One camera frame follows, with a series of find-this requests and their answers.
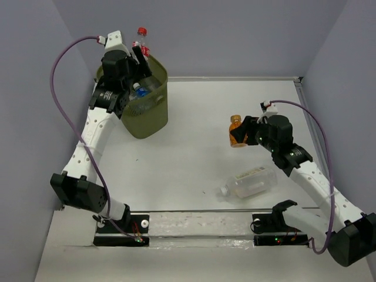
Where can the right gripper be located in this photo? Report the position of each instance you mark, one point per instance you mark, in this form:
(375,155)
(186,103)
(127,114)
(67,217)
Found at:
(248,127)

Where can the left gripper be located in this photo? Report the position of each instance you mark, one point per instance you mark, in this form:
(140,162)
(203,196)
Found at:
(143,66)

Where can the orange juice bottle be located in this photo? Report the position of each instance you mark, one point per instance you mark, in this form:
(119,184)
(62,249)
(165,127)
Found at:
(234,137)

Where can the blue label water bottle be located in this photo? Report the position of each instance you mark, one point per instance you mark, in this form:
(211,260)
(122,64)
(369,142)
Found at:
(138,92)

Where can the red cap small bottle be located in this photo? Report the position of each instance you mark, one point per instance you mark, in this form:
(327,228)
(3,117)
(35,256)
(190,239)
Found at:
(140,40)

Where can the square white-label bottle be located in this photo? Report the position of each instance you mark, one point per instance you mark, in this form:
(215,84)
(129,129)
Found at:
(247,184)

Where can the clear wide-mouth bottle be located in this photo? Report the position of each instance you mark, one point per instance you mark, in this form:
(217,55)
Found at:
(151,83)

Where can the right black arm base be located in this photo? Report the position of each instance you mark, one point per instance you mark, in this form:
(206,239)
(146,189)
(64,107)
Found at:
(270,228)

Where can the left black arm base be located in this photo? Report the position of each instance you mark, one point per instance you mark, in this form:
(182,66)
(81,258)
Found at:
(135,234)

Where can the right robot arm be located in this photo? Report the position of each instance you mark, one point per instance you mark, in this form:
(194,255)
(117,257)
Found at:
(344,230)

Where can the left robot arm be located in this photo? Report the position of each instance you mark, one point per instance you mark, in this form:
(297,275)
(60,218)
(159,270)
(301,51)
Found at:
(81,184)

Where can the green mesh waste bin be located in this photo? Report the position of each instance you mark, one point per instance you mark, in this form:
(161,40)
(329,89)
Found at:
(141,117)

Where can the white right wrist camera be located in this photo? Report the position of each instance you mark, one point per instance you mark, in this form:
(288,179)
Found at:
(268,108)

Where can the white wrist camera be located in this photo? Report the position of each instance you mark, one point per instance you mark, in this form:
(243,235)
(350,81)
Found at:
(268,108)
(112,42)

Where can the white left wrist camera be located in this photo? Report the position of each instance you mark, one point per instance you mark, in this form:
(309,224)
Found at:
(112,42)

